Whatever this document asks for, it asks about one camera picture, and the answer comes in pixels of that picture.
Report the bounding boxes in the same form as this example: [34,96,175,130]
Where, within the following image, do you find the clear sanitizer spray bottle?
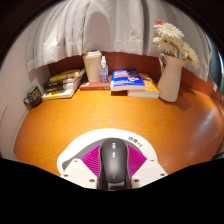
[98,55,110,84]

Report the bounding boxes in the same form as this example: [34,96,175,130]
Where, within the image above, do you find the orange-covered book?
[127,73,161,100]

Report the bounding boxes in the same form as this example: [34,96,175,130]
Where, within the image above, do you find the yellow-covered book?
[49,68,87,84]

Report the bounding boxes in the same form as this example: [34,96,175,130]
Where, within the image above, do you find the white pleated curtain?
[25,0,213,83]

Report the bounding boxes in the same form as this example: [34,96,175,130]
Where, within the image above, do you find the white ceramic jug vase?
[156,53,188,103]

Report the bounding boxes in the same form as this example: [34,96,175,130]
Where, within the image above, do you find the green black mug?
[23,85,44,108]

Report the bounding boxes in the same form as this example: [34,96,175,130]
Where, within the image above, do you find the white lidded tumbler cup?
[82,49,103,83]

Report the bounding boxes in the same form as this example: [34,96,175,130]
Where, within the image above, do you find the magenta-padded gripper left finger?
[60,144,102,190]

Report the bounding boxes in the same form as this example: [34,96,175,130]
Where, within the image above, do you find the white flower bouquet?
[152,19,201,71]

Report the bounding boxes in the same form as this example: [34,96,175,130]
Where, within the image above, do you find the black-covered book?
[42,75,84,93]

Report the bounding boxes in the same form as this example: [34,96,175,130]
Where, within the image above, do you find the red-brown flat book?
[79,75,113,92]

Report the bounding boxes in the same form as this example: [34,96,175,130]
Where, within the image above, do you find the black computer mouse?
[97,137,130,191]

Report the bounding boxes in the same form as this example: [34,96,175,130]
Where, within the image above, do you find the round white grey-print mouse pad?
[56,128,161,178]

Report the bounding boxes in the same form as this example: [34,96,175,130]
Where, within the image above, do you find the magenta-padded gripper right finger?
[127,144,169,190]

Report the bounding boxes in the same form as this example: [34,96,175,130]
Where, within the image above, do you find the blue-covered book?
[110,68,147,92]

